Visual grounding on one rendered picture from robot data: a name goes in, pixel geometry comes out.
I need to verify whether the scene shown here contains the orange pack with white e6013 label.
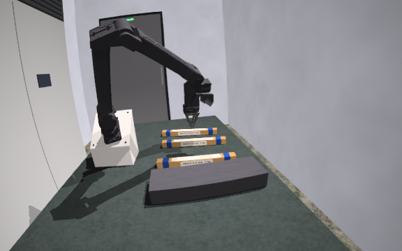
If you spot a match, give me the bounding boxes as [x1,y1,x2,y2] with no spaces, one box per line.
[156,152,236,169]

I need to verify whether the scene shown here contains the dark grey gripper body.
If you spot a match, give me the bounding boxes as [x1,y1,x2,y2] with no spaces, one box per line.
[183,94,200,114]

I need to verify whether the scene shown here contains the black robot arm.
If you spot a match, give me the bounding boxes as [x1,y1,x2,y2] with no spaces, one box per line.
[89,18,214,144]

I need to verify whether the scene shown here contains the white welding electrode pack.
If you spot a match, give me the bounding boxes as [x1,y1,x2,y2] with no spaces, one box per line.
[162,128,217,137]

